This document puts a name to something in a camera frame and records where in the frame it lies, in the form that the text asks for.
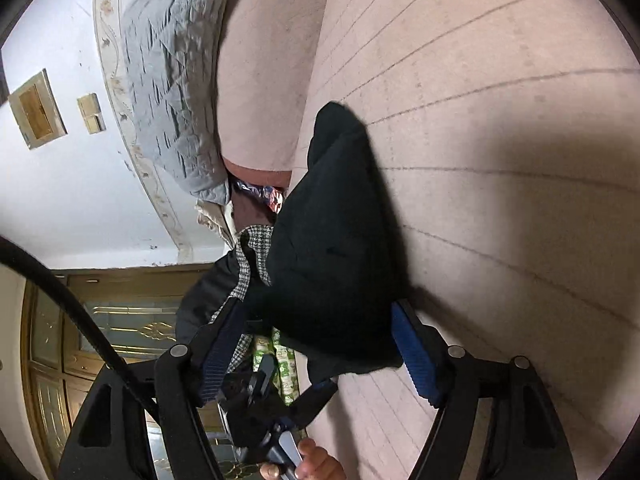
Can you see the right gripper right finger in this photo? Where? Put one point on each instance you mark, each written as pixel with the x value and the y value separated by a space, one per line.
pixel 494 420

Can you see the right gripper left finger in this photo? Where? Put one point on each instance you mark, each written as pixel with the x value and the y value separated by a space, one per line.
pixel 109 438

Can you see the black pants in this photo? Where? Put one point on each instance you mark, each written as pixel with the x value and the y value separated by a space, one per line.
pixel 336 262

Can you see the left hand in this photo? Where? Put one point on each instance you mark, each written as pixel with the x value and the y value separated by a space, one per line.
pixel 317 463

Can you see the green white patterned cloth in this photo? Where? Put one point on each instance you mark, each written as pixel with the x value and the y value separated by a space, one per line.
pixel 286 377

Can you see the wooden glass door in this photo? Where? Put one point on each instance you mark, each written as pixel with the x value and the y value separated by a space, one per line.
pixel 135 308

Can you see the black garment on pile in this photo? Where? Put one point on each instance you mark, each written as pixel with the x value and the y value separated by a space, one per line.
pixel 205 298

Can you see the houndstooth grey jacket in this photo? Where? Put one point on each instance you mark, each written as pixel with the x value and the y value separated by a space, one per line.
pixel 252 250

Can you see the cream cloth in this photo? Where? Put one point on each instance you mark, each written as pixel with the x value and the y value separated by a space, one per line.
pixel 218 219

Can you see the pink quilted mattress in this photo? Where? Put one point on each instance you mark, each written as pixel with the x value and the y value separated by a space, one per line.
pixel 507 132

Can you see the pink and maroon bolster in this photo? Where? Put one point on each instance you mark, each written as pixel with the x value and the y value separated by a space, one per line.
pixel 264 68

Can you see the grey quilted pillow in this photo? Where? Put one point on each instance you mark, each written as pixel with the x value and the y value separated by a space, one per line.
pixel 171 51

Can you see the beige wall switch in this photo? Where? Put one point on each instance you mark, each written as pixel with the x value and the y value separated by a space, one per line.
pixel 91 113

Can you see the beige wall panel box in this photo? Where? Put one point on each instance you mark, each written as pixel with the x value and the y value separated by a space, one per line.
pixel 36 113

